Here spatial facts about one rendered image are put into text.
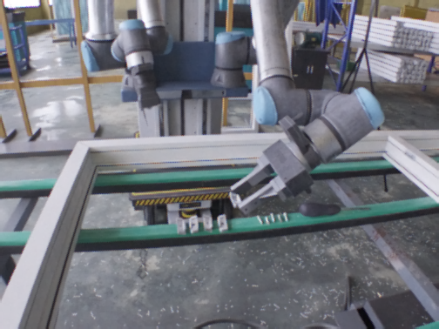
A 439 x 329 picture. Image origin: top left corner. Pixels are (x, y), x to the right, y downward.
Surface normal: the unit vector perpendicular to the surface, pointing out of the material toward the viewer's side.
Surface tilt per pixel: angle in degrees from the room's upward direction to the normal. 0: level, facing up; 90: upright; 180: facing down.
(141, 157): 90
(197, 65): 90
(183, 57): 90
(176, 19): 90
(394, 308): 0
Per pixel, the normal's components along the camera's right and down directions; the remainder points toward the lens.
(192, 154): 0.17, 0.50
